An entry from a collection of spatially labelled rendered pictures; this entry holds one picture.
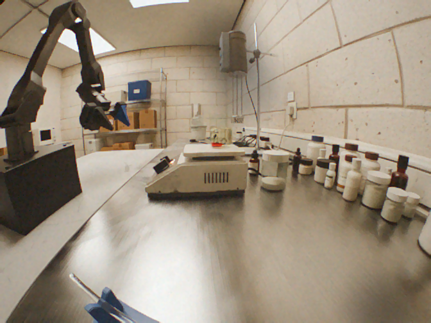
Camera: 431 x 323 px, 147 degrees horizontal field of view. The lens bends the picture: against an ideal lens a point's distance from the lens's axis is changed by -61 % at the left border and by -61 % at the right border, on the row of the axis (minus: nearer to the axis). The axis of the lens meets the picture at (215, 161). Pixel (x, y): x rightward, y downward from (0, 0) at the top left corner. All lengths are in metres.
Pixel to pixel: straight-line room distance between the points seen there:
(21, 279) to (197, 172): 0.32
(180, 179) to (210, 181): 0.05
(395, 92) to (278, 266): 0.50
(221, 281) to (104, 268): 0.12
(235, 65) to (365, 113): 0.57
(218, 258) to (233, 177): 0.17
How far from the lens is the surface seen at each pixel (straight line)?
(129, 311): 0.15
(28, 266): 0.27
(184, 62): 3.01
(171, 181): 0.31
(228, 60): 0.82
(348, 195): 0.38
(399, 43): 0.58
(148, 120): 2.55
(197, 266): 0.18
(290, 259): 0.20
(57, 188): 0.38
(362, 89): 0.61
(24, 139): 0.37
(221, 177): 0.31
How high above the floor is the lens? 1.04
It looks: 13 degrees down
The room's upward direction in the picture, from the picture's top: straight up
